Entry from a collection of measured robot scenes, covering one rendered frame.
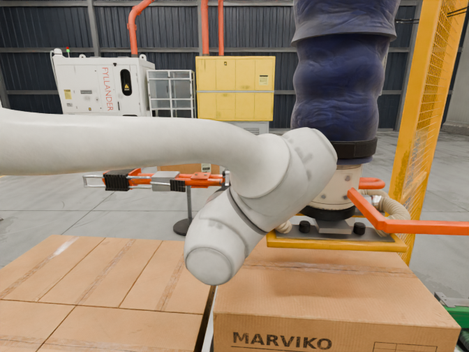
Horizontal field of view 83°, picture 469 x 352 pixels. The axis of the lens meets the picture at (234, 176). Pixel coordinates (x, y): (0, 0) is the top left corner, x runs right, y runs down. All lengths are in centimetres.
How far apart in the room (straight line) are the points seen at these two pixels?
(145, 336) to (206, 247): 94
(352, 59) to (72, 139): 55
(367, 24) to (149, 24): 1143
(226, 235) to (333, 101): 41
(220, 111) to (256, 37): 427
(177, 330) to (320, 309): 69
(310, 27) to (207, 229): 49
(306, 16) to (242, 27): 1079
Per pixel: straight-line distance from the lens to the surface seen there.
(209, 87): 802
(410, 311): 89
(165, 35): 1170
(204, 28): 847
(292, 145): 39
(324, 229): 72
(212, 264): 40
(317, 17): 69
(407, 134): 129
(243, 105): 799
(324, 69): 66
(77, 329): 144
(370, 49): 70
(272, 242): 69
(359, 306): 84
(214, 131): 31
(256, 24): 1150
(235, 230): 42
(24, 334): 152
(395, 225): 59
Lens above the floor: 148
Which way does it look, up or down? 17 degrees down
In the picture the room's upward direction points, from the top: straight up
